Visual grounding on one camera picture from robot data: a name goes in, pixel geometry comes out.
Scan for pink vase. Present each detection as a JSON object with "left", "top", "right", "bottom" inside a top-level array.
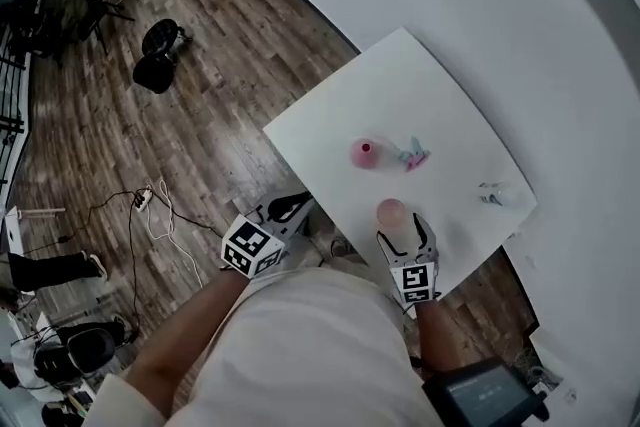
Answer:
[{"left": 348, "top": 137, "right": 385, "bottom": 171}]

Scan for pink plastic cup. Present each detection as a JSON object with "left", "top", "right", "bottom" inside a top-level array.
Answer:
[{"left": 375, "top": 198, "right": 405, "bottom": 229}]

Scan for person's beige shirt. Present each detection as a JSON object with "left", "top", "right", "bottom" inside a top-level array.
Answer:
[{"left": 84, "top": 259, "right": 446, "bottom": 427}]

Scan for black waste bin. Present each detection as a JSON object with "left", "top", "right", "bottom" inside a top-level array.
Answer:
[{"left": 132, "top": 54, "right": 176, "bottom": 95}]

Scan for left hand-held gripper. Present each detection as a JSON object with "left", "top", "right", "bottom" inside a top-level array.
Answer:
[{"left": 221, "top": 190, "right": 316, "bottom": 279}]

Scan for black metal railing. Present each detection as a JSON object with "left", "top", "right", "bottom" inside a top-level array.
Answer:
[{"left": 0, "top": 0, "right": 32, "bottom": 186}]

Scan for black tablet device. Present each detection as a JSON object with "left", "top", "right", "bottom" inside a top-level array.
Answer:
[{"left": 422, "top": 361, "right": 549, "bottom": 427}]

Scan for bundle of white cables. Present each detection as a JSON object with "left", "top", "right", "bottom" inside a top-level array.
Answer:
[{"left": 517, "top": 344, "right": 559, "bottom": 389}]

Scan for person's left forearm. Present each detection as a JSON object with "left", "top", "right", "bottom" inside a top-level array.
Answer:
[{"left": 122, "top": 267, "right": 251, "bottom": 416}]

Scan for person's right forearm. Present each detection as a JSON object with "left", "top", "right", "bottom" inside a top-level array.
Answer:
[{"left": 412, "top": 299, "right": 459, "bottom": 374}]

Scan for white power strip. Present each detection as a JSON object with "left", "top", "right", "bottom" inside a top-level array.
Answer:
[{"left": 132, "top": 187, "right": 154, "bottom": 214}]

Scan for person's beige trousers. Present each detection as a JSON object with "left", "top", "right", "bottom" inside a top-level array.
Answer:
[{"left": 287, "top": 234, "right": 374, "bottom": 274}]

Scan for small white bottle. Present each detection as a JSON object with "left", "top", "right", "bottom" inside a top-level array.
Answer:
[{"left": 477, "top": 181, "right": 526, "bottom": 209}]

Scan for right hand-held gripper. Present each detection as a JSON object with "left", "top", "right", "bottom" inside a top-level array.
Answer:
[{"left": 375, "top": 212, "right": 442, "bottom": 309}]

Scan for black office chair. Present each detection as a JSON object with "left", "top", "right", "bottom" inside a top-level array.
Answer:
[{"left": 32, "top": 329, "right": 121, "bottom": 379}]

